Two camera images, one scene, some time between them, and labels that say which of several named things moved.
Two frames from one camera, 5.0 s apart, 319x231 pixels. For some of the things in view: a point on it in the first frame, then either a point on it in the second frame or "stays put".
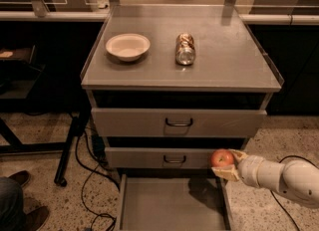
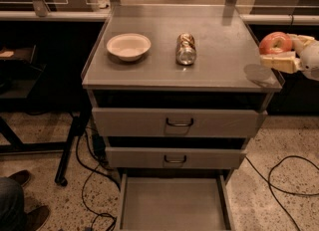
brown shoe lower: x=36 y=218 stays put
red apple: x=221 y=156 to x=274 y=42
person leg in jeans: x=12 y=211 stays put
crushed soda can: x=185 y=50 stays put
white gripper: x=247 y=170 to x=310 y=59
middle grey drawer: x=160 y=157 stays put
